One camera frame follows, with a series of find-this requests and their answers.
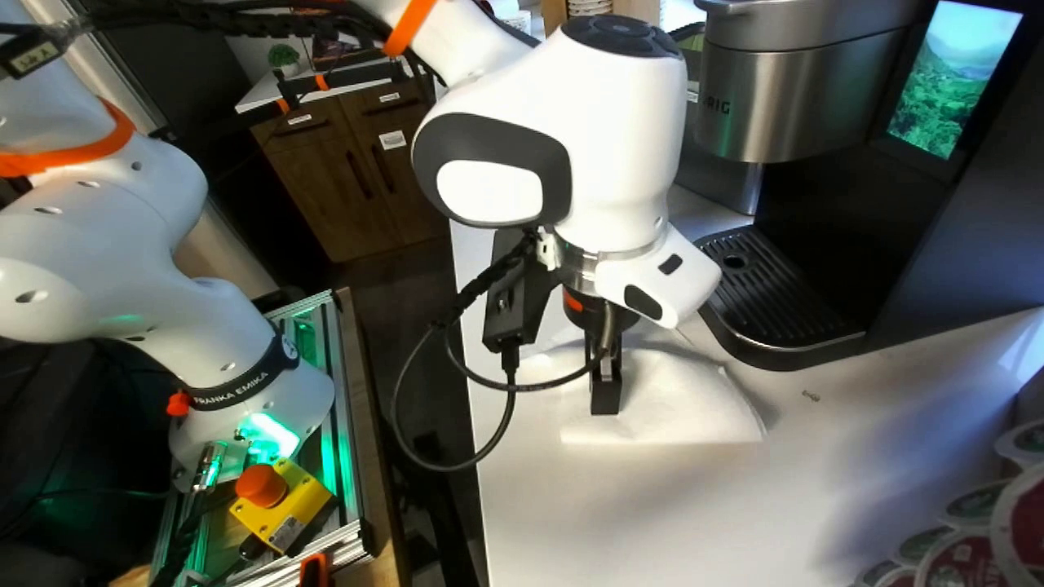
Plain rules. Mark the wooden cabinet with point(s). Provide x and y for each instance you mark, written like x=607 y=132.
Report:
x=348 y=167

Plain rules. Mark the yellow orange emergency stop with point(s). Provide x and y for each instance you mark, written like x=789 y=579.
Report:
x=281 y=503

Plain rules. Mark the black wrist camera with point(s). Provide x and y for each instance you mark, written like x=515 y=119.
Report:
x=521 y=296

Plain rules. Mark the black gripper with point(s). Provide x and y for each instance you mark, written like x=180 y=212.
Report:
x=602 y=328

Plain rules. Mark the black coffee machine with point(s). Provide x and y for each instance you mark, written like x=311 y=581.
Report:
x=886 y=165

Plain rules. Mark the white paper tissue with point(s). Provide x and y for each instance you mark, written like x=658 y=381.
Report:
x=675 y=394

